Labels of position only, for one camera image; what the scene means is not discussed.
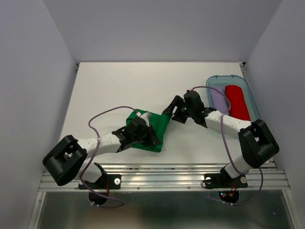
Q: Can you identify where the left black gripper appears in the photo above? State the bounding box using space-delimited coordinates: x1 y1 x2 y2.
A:
132 124 161 146

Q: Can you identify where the red t shirt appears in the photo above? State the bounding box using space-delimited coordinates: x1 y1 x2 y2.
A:
225 85 251 121

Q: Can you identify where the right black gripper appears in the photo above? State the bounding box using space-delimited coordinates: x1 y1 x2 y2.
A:
162 95 194 124

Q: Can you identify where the translucent blue plastic bin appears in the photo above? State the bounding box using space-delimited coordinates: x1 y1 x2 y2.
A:
206 75 260 121

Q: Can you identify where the lavender t shirt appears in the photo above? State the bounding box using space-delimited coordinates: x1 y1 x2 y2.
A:
210 86 229 115

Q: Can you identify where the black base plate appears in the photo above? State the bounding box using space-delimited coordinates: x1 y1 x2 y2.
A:
201 173 248 189
86 174 122 190

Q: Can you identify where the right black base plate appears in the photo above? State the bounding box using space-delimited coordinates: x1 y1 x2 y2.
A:
201 173 248 189

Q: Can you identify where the green t shirt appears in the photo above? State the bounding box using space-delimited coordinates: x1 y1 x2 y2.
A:
126 109 171 153

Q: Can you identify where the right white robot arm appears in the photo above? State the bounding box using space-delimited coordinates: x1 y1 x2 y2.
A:
163 90 279 186

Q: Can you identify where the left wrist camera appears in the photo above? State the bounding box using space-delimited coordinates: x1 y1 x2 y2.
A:
136 112 152 126

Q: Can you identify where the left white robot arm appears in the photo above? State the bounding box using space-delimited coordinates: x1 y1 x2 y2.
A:
42 117 161 188

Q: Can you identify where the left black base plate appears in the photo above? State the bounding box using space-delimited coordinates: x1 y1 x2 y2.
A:
86 174 122 190

